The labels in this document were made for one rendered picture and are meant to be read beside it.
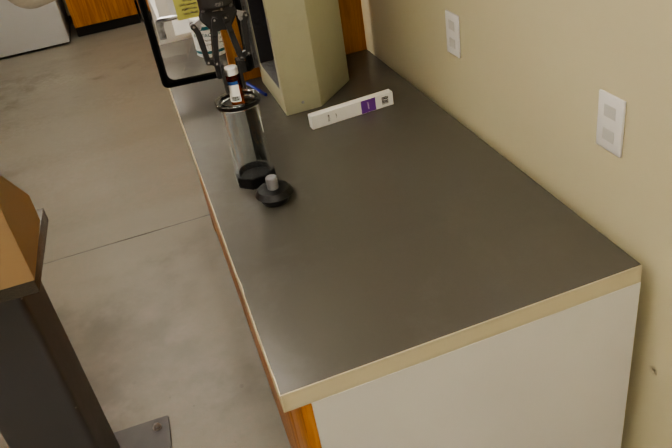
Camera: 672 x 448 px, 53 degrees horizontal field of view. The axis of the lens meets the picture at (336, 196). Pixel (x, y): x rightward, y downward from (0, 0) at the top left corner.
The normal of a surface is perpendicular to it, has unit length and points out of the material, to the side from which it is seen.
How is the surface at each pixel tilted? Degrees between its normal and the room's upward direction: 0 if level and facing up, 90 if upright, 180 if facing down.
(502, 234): 0
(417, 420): 90
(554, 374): 90
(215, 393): 0
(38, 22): 90
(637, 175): 90
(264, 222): 0
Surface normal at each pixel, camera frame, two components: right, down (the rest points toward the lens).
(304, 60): 0.32, 0.46
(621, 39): -0.94, 0.29
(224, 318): -0.14, -0.84
